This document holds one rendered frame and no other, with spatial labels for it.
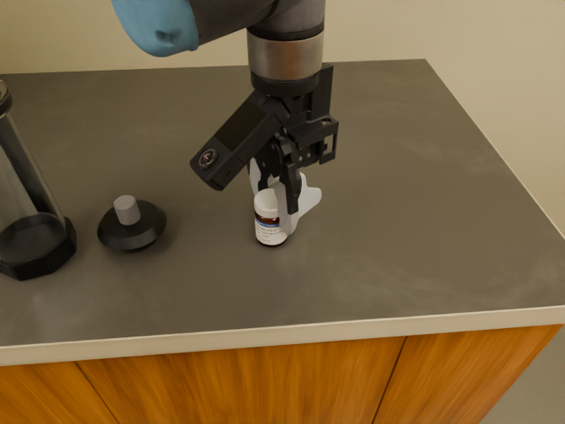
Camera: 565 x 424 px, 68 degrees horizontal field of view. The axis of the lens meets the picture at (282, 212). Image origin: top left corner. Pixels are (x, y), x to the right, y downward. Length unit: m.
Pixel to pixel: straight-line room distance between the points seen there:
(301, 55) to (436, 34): 0.77
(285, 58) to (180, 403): 0.56
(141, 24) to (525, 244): 0.55
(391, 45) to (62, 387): 0.97
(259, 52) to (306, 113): 0.10
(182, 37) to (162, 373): 0.48
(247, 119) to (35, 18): 0.76
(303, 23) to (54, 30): 0.80
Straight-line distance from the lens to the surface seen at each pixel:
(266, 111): 0.44
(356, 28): 1.08
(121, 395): 0.74
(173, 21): 0.30
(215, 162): 0.43
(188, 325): 0.52
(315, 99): 0.47
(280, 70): 0.41
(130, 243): 0.57
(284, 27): 0.40
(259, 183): 0.55
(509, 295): 0.60
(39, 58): 1.17
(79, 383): 0.71
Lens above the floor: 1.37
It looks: 44 degrees down
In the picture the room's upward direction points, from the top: straight up
